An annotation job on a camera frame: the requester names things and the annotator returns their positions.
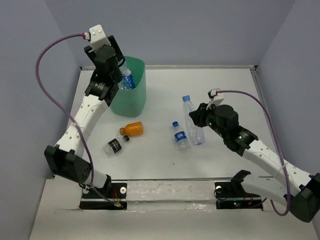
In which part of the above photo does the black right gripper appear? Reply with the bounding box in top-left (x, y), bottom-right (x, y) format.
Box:
top-left (188, 101), bottom-right (227, 139)

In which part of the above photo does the clear crushed white cap bottle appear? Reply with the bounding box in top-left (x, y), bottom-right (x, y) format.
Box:
top-left (118, 59), bottom-right (132, 77)

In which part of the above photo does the clear blue cap bottle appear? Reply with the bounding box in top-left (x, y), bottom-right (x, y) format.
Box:
top-left (182, 95), bottom-right (205, 146)

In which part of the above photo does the Pepsi label bottle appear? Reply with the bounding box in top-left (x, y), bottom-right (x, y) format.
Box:
top-left (172, 121), bottom-right (191, 152)

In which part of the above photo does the blue label white cap bottle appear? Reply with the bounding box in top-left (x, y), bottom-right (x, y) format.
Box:
top-left (118, 75), bottom-right (136, 91)

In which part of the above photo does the orange juice bottle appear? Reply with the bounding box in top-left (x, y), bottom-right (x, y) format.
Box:
top-left (119, 121), bottom-right (144, 137)

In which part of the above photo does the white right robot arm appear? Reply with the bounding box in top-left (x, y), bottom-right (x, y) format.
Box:
top-left (189, 103), bottom-right (320, 223)

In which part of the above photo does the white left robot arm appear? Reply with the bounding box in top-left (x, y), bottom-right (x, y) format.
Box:
top-left (44, 35), bottom-right (125, 198)

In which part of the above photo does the green plastic bin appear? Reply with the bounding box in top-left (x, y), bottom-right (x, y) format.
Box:
top-left (110, 56), bottom-right (147, 117)

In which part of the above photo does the small black label bottle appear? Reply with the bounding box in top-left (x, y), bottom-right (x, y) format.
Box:
top-left (103, 135), bottom-right (130, 157)

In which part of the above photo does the white foam strip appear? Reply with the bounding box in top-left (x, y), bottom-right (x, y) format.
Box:
top-left (126, 180), bottom-right (216, 212)

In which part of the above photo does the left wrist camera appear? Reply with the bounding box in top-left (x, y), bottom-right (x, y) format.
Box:
top-left (89, 24), bottom-right (111, 52)

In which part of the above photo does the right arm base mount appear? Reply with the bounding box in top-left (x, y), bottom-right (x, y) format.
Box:
top-left (213, 170), bottom-right (266, 210)

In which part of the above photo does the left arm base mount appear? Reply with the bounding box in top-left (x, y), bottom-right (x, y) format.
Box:
top-left (79, 181), bottom-right (128, 211)

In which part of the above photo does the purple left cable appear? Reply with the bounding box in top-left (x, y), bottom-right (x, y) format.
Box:
top-left (35, 32), bottom-right (123, 208)

